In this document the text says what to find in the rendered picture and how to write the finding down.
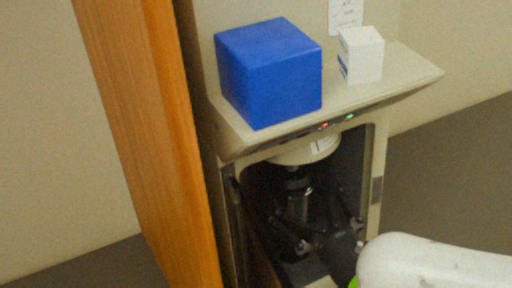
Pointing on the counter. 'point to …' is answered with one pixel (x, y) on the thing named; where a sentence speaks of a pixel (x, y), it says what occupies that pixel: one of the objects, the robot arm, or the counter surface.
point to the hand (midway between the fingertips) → (292, 191)
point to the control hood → (396, 71)
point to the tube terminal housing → (203, 51)
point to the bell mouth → (307, 152)
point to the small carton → (360, 55)
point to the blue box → (269, 72)
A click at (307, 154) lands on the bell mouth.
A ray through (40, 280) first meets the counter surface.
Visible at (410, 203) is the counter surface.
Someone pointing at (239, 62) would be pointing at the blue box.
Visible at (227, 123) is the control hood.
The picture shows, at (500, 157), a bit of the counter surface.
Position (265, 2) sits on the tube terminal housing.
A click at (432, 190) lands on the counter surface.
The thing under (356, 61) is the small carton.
